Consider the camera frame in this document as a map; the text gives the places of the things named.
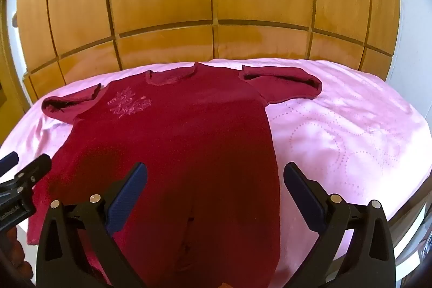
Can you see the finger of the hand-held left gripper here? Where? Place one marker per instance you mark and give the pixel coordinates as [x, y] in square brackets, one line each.
[33, 170]
[8, 162]

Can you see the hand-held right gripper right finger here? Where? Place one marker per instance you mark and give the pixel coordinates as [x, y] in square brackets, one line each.
[302, 197]

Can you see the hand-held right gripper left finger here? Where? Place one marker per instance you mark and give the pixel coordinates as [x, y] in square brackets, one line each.
[130, 193]

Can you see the dark red knit garment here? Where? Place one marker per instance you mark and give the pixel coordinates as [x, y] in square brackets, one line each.
[202, 126]

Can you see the person's left hand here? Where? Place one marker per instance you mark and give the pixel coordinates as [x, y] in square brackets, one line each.
[11, 246]

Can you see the pink dotted bed sheet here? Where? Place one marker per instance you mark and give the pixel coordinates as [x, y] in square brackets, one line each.
[337, 139]

